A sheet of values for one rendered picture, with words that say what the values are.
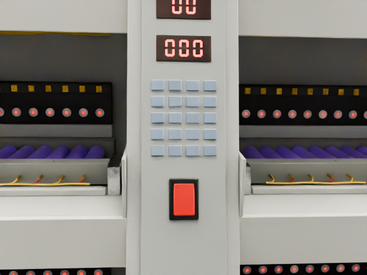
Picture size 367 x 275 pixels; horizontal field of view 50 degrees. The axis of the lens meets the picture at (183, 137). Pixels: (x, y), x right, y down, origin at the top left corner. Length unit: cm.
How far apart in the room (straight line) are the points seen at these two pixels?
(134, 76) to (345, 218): 22
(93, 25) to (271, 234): 23
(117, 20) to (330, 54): 34
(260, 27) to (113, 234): 22
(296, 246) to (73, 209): 19
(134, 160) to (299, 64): 32
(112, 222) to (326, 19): 26
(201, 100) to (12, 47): 32
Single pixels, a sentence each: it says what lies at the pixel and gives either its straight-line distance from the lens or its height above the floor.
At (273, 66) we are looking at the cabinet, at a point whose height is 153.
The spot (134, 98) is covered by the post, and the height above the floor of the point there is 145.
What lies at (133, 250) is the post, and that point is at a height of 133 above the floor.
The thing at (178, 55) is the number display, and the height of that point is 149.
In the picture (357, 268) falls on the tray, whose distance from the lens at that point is 59.
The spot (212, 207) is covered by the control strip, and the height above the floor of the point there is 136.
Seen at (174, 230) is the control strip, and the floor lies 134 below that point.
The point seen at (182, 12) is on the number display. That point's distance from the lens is 34.
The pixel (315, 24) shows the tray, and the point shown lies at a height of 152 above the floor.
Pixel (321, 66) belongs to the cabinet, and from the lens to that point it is 59.
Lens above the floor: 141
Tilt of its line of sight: 2 degrees up
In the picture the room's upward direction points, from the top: straight up
